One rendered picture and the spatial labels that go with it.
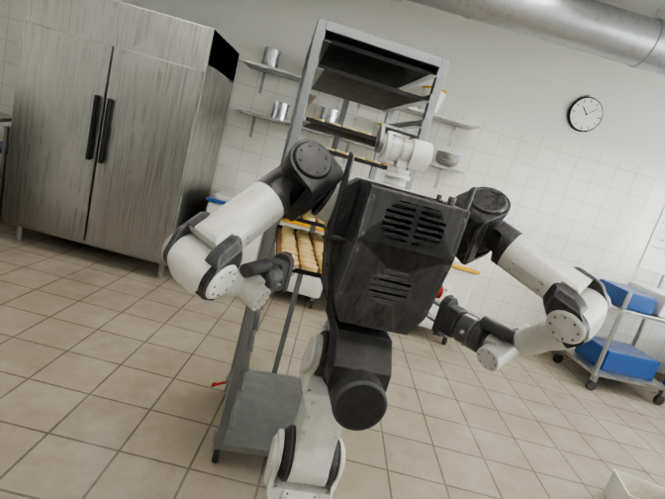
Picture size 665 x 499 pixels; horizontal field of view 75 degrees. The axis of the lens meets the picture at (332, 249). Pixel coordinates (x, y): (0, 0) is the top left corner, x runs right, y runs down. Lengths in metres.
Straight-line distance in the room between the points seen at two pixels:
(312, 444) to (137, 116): 3.07
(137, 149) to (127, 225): 0.62
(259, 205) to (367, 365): 0.40
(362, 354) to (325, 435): 0.34
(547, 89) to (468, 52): 0.83
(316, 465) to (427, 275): 0.63
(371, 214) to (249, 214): 0.23
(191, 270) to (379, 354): 0.43
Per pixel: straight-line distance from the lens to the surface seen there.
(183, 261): 0.83
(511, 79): 4.69
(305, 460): 1.25
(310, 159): 0.88
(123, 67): 3.88
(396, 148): 0.98
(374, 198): 0.79
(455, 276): 3.97
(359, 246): 0.80
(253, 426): 2.14
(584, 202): 5.00
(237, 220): 0.82
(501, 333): 1.18
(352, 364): 0.93
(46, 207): 4.23
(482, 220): 0.97
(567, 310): 0.98
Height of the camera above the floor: 1.41
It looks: 12 degrees down
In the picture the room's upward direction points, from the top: 16 degrees clockwise
